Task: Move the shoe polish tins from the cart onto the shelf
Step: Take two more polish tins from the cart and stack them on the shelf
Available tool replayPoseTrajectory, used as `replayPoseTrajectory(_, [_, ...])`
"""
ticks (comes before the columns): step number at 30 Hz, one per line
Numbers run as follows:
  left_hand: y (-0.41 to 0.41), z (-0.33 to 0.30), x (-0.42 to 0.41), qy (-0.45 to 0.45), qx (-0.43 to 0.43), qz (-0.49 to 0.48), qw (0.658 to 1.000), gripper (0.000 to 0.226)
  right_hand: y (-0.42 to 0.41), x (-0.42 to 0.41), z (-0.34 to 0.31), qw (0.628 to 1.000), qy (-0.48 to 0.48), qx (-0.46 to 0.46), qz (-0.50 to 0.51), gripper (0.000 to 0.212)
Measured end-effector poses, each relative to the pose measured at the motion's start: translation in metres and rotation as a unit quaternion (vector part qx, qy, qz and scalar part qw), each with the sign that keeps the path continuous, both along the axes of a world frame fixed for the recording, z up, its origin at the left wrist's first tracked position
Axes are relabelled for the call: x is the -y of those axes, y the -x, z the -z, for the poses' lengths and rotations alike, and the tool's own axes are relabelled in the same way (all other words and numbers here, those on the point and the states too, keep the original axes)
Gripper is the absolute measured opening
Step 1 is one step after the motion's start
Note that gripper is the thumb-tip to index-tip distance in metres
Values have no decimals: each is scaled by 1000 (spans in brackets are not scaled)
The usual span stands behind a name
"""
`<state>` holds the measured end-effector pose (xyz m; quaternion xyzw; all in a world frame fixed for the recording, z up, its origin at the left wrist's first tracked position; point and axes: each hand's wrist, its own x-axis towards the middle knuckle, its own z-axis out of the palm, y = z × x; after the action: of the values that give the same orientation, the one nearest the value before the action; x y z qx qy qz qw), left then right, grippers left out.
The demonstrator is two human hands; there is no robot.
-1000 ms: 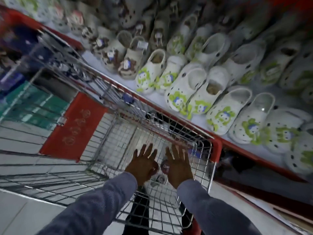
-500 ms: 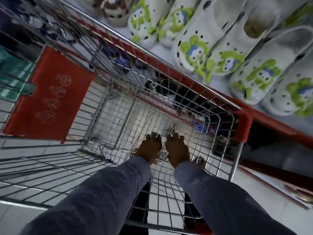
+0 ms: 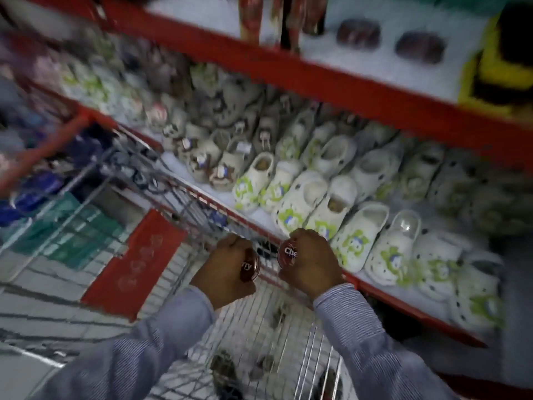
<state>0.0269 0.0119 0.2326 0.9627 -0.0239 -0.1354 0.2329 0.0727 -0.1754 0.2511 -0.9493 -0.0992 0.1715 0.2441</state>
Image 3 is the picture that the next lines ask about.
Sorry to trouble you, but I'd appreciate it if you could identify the person's right hand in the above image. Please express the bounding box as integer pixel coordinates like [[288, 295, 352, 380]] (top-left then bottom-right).
[[278, 228, 346, 301]]

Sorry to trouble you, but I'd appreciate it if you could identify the person's left hand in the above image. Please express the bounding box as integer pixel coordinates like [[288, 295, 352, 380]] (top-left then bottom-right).
[[189, 233, 261, 311]]

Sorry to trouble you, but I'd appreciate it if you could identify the metal wire shopping cart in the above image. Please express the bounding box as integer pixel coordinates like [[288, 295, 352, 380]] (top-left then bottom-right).
[[0, 112, 363, 400]]

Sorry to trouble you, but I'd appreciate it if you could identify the person's right forearm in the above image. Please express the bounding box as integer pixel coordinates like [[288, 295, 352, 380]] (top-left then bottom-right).
[[313, 283, 459, 400]]

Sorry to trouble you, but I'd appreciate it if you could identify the person's left forearm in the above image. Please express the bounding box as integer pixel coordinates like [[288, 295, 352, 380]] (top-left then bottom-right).
[[31, 286, 217, 400]]

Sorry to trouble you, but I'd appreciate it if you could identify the red cart panel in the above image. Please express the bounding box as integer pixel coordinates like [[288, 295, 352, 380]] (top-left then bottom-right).
[[80, 209, 188, 322]]

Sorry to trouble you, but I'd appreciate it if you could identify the person's left leg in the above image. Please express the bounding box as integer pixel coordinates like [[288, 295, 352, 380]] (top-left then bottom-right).
[[209, 349, 244, 400]]

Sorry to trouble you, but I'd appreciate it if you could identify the person's leg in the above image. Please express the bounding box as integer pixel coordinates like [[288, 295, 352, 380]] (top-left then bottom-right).
[[209, 349, 244, 400], [316, 368, 344, 400]]

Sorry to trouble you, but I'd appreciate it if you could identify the person's right leg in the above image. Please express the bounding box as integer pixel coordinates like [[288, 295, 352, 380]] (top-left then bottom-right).
[[316, 368, 344, 400]]

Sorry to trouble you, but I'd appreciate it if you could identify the orange cap polish bottle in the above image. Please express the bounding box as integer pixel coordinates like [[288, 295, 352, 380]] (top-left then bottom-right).
[[238, 0, 265, 46], [286, 0, 307, 53]]

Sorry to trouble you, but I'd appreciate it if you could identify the dark brown polish bottle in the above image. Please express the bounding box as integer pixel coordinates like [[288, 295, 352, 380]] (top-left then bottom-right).
[[304, 0, 329, 38]]

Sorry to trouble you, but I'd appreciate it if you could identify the row of white green clogs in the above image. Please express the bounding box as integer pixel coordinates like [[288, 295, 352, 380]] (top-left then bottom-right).
[[231, 108, 533, 334]]

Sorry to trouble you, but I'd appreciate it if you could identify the stack of teal packets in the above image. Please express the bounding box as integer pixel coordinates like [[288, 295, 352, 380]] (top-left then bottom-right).
[[0, 191, 125, 271]]

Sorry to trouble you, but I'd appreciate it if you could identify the stack of blue purple packets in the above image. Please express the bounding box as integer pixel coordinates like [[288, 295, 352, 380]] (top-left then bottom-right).
[[0, 120, 113, 226]]

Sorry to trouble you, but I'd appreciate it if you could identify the stack of yellow black boxes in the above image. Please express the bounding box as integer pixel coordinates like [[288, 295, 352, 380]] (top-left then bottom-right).
[[457, 2, 533, 121]]

